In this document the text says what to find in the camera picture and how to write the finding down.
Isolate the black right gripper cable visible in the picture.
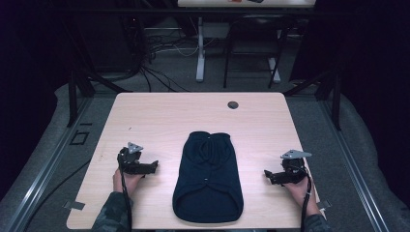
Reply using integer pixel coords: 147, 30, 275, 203
300, 165, 314, 232

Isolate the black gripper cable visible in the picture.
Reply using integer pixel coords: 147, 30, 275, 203
117, 154, 133, 232
300, 165, 314, 232

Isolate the black metal frame stand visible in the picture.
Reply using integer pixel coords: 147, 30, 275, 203
47, 0, 133, 128
282, 61, 343, 131

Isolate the aluminium floor rail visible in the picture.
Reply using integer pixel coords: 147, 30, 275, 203
2, 96, 95, 232
318, 96, 392, 232

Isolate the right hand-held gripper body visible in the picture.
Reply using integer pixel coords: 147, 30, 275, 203
279, 149, 313, 185

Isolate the white desk with legs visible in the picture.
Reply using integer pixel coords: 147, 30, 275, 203
177, 0, 317, 84

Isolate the grey tape strip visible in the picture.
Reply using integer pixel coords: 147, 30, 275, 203
62, 199, 86, 211
316, 199, 333, 211

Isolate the thin black floor cable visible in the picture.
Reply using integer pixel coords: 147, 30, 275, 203
22, 158, 93, 232

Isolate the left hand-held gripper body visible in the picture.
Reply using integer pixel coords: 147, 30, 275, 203
117, 141, 147, 176

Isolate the black metal chair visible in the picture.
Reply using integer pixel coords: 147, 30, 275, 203
222, 14, 292, 90

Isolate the bundle of floor cables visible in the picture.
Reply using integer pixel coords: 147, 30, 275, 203
129, 18, 201, 94

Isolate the dark navy garment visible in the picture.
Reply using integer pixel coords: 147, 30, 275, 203
171, 130, 245, 224

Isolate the person's left hand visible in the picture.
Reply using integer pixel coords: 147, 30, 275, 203
112, 167, 147, 195

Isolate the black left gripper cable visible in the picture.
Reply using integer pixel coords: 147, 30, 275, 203
117, 154, 133, 232

